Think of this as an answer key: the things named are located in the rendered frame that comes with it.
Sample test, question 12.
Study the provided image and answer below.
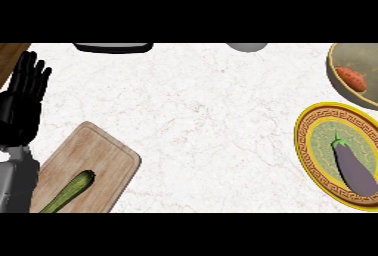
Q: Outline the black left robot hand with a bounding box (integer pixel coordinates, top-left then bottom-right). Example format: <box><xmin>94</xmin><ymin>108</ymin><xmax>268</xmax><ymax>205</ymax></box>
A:
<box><xmin>0</xmin><ymin>50</ymin><xmax>53</xmax><ymax>147</ymax></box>

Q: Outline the yellow patterned plate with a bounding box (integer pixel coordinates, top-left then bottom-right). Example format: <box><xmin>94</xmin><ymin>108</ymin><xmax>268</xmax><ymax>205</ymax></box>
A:
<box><xmin>294</xmin><ymin>101</ymin><xmax>378</xmax><ymax>212</ymax></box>

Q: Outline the olive green bowl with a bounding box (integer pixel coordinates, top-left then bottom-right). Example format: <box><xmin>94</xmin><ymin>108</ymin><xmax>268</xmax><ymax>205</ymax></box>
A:
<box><xmin>325</xmin><ymin>42</ymin><xmax>378</xmax><ymax>111</ymax></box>

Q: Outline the brown wooden board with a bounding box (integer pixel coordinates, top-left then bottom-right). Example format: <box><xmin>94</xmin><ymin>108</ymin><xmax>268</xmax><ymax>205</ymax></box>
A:
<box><xmin>0</xmin><ymin>42</ymin><xmax>32</xmax><ymax>87</ymax></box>

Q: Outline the wooden cutting board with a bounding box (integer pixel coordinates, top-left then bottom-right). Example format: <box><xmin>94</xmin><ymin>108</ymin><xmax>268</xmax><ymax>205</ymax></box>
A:
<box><xmin>28</xmin><ymin>120</ymin><xmax>143</xmax><ymax>214</ymax></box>

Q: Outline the green zucchini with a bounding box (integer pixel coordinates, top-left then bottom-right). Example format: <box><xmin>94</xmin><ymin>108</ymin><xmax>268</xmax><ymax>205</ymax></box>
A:
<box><xmin>38</xmin><ymin>169</ymin><xmax>97</xmax><ymax>214</ymax></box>

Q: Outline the grey rounded object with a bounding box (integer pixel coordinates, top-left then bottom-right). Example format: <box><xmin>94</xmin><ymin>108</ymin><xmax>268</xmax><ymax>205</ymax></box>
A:
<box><xmin>226</xmin><ymin>42</ymin><xmax>270</xmax><ymax>53</ymax></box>

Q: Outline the purple eggplant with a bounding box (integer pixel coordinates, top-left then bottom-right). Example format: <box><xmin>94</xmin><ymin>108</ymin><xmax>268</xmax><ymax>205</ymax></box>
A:
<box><xmin>329</xmin><ymin>131</ymin><xmax>378</xmax><ymax>198</ymax></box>

